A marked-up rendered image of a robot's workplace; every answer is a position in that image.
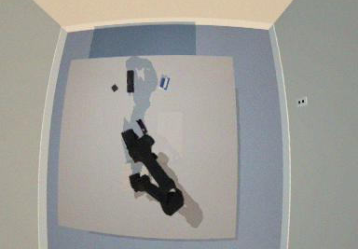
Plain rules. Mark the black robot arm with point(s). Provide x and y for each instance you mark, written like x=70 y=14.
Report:
x=140 y=150

